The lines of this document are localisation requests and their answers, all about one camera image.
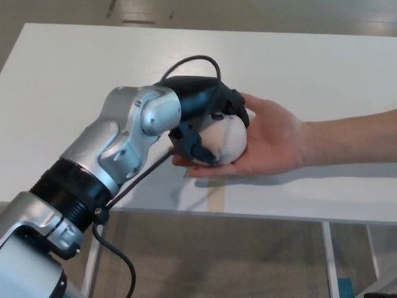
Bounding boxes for blue floor tape piece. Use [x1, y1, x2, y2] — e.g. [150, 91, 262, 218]
[337, 277, 354, 298]

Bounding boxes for white table leg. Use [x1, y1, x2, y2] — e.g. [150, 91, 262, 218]
[81, 229, 102, 295]
[365, 223, 381, 282]
[321, 220, 339, 298]

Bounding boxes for white round plush toy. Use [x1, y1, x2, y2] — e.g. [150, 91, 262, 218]
[197, 111, 257, 165]

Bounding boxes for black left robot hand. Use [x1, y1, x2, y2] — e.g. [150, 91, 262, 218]
[161, 76, 251, 166]

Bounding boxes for person's bare forearm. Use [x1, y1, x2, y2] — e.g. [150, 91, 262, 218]
[302, 108, 397, 165]

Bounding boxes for person's bare hand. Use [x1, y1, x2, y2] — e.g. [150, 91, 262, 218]
[171, 93, 306, 179]

